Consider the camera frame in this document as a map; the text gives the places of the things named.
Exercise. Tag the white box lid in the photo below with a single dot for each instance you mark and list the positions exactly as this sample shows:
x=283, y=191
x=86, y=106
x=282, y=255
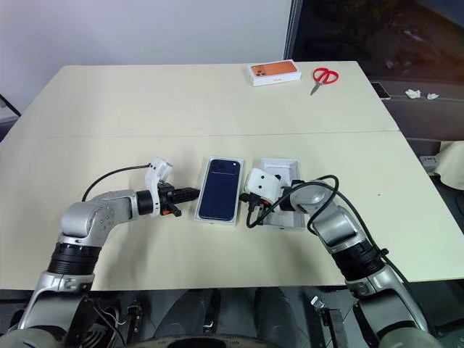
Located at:
x=281, y=165

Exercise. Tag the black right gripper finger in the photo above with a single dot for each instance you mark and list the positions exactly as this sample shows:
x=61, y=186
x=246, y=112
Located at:
x=244, y=198

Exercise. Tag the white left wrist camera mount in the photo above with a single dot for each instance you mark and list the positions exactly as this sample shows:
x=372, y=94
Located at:
x=159, y=170

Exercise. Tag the white power strip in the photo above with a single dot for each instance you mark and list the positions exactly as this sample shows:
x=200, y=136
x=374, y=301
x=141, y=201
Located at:
x=428, y=163

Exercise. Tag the black metal bracket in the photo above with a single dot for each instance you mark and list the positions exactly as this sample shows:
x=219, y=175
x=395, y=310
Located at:
x=326, y=319

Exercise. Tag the grey window frame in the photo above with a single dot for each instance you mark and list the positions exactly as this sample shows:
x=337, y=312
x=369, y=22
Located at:
x=293, y=29

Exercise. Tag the grey side desk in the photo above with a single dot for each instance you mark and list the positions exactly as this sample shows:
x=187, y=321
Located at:
x=427, y=116

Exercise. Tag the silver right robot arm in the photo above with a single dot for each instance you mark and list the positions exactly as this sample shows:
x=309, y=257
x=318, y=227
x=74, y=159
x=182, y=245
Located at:
x=340, y=224

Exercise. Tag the cream cloth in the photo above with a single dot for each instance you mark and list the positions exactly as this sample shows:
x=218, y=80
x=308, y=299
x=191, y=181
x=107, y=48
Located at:
x=451, y=163

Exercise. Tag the small crumpled white tissue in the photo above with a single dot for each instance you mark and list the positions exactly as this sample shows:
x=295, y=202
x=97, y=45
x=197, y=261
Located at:
x=432, y=96

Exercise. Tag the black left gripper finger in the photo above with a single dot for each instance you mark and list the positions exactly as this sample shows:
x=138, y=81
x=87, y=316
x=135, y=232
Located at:
x=186, y=191
x=185, y=198

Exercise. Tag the dark blue smartphone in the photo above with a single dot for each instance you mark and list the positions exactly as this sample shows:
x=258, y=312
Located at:
x=219, y=190

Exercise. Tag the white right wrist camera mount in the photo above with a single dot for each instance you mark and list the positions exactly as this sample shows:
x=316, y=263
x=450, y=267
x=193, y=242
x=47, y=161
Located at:
x=262, y=185

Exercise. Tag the black stand leg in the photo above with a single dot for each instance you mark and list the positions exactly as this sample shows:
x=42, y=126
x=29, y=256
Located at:
x=9, y=105

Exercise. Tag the white box with orange phone print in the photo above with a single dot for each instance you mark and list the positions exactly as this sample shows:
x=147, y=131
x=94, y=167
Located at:
x=274, y=74

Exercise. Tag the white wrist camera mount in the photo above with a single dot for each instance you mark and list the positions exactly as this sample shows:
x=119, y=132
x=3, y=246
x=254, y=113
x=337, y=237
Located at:
x=262, y=185
x=159, y=170

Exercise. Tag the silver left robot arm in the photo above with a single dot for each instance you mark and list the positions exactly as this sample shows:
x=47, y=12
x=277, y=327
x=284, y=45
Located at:
x=94, y=217

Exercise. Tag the large crumpled white tissue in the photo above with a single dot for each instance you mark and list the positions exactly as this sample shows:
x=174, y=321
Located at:
x=412, y=93

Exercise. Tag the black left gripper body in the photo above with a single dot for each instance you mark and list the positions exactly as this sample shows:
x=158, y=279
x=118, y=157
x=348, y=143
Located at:
x=166, y=197

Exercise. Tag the small black device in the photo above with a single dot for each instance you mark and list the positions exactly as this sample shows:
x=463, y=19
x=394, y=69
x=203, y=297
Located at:
x=135, y=315

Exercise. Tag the black smartphone with white bezel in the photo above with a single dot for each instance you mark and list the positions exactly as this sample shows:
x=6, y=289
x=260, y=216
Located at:
x=380, y=90

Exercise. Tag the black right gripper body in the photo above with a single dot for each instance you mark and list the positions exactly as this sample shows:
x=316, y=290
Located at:
x=258, y=207

